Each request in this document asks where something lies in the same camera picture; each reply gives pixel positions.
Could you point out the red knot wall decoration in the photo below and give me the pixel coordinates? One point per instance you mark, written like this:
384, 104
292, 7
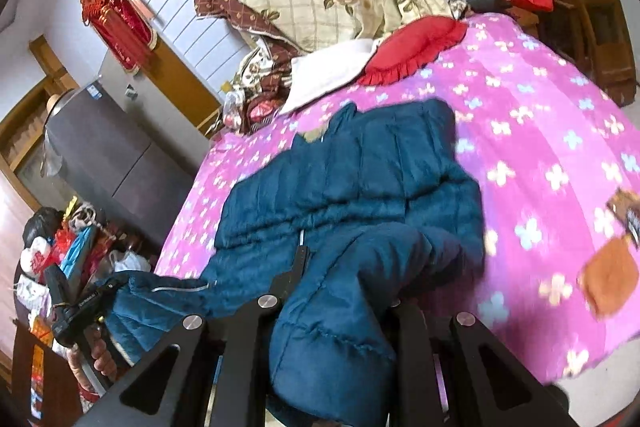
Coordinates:
117, 17

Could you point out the white pillow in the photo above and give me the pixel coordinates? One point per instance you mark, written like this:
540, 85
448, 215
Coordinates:
325, 72

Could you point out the wooden framed white headboard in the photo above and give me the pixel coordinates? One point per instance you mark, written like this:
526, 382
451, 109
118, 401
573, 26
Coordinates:
180, 32

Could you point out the pink floral bedsheet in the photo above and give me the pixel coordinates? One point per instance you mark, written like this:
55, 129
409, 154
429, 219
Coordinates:
525, 117

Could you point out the teal quilted jacket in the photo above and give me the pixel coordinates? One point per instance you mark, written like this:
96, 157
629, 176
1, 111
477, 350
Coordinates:
350, 187

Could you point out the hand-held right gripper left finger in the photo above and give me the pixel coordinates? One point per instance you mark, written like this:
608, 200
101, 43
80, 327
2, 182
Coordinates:
295, 268

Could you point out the wooden shelf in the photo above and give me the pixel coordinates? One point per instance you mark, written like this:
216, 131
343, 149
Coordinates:
600, 37

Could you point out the white plastic bag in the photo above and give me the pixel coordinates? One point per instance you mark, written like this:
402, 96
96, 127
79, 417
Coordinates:
127, 262

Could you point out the wooden cabinet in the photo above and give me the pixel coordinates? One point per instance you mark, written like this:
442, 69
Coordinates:
45, 377

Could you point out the tan round object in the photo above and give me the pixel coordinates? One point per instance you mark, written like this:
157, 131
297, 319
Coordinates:
60, 103

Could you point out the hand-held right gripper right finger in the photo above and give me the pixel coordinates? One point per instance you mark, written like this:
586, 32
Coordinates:
406, 332

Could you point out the red frilled pillow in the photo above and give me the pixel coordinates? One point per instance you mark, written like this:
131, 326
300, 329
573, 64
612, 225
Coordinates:
410, 44

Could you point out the red foil packet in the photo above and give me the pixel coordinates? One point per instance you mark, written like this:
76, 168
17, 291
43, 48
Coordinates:
260, 111

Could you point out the grey refrigerator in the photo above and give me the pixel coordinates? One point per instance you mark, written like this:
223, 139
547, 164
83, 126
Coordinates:
115, 147

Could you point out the brown floral blanket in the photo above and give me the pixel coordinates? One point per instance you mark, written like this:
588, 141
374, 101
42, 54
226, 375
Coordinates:
265, 77

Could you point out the person's left hand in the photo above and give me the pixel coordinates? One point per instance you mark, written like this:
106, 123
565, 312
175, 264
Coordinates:
100, 357

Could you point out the pile of household clutter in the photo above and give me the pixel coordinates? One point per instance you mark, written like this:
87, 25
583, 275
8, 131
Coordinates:
55, 247

